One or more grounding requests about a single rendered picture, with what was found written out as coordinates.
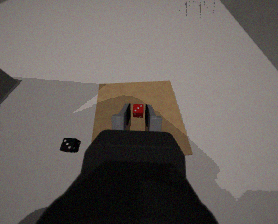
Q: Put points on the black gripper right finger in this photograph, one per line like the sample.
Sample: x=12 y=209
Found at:
x=153 y=122

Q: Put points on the black die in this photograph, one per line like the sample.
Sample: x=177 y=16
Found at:
x=70 y=145

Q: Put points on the red die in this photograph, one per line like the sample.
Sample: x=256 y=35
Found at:
x=138 y=110

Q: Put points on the tan flat mat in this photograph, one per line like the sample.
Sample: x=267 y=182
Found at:
x=113 y=96

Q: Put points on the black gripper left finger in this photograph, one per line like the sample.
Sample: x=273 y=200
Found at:
x=119 y=121

